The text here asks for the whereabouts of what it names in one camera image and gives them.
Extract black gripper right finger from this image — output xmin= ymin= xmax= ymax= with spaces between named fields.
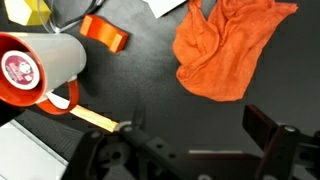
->
xmin=241 ymin=104 xmax=320 ymax=180

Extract orange arch-shaped block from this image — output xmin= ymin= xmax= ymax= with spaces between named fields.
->
xmin=79 ymin=14 xmax=130 ymax=55

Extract clear safety glasses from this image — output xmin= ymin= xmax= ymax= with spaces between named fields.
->
xmin=36 ymin=0 xmax=105 ymax=35

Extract yellow polygonal block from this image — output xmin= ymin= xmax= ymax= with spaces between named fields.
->
xmin=3 ymin=0 xmax=53 ymax=27

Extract cream plastic piece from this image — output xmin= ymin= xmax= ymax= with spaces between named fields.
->
xmin=142 ymin=0 xmax=188 ymax=20

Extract white mug red interior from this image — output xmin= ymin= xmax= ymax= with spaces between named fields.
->
xmin=0 ymin=31 xmax=88 ymax=116

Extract flat wooden stick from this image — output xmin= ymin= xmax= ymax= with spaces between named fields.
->
xmin=46 ymin=92 xmax=120 ymax=133

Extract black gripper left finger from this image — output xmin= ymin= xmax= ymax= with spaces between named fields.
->
xmin=113 ymin=105 xmax=191 ymax=180

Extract round pink-labelled pod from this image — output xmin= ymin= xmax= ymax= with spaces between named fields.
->
xmin=0 ymin=49 xmax=42 ymax=91

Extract orange cloth towel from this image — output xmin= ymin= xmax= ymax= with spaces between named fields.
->
xmin=172 ymin=0 xmax=299 ymax=103

